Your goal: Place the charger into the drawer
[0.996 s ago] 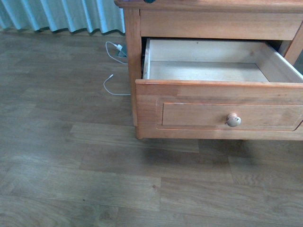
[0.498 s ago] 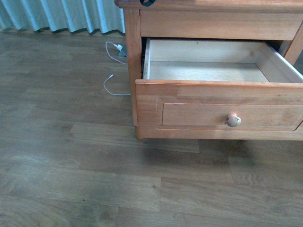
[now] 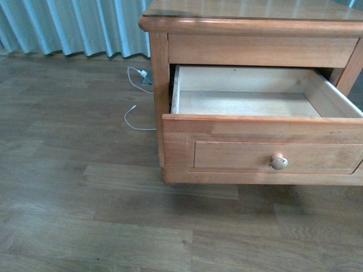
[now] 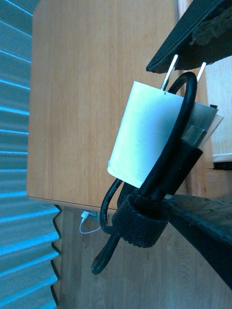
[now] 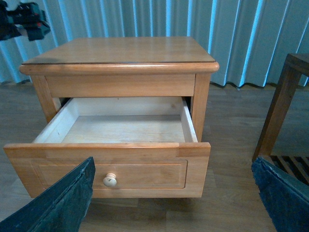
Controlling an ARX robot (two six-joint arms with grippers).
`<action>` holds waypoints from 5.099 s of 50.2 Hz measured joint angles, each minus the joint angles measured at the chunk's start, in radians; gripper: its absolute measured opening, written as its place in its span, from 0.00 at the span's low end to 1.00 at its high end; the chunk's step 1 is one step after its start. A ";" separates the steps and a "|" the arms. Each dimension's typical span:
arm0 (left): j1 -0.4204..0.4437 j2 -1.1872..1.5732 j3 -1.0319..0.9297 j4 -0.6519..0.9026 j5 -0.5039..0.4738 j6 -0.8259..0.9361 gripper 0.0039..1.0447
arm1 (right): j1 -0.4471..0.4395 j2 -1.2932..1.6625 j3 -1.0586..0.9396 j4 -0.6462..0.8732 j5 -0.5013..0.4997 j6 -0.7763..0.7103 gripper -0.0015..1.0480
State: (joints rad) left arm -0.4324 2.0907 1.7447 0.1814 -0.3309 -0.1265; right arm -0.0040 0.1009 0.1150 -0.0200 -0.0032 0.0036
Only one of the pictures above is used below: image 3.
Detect wooden drawer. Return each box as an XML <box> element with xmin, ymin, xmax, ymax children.
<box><xmin>162</xmin><ymin>65</ymin><xmax>362</xmax><ymax>185</ymax></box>

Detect open metal floor socket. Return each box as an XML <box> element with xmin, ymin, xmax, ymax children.
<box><xmin>140</xmin><ymin>70</ymin><xmax>153</xmax><ymax>85</ymax></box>

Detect wooden nightstand cabinet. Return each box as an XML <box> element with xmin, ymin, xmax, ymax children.
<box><xmin>138</xmin><ymin>1</ymin><xmax>362</xmax><ymax>162</ymax></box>

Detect pale green pleated curtain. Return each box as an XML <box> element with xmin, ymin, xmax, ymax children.
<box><xmin>0</xmin><ymin>0</ymin><xmax>363</xmax><ymax>58</ymax></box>

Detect white floor charging cable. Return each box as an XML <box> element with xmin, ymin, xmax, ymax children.
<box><xmin>124</xmin><ymin>66</ymin><xmax>157</xmax><ymax>131</ymax></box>

